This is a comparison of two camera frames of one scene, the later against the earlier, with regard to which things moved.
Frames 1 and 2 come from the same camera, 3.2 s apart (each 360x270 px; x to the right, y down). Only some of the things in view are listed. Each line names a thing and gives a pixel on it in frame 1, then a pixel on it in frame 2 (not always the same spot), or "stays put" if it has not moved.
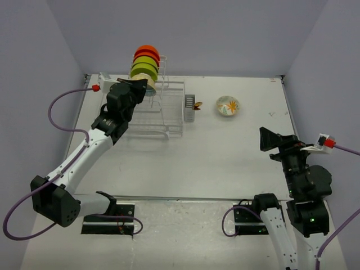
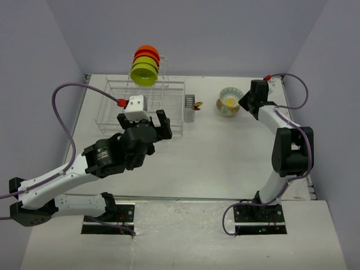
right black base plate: [248, 223] stays put
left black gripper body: [136, 98] to [164, 132]
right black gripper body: [296, 160] to [244, 102]
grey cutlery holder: [189, 113] stays put
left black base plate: [112, 225] stays put
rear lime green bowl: [145, 59] stays put
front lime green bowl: [144, 67] stays put
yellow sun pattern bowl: [151, 88] to [229, 97]
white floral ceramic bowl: [227, 106] stays put
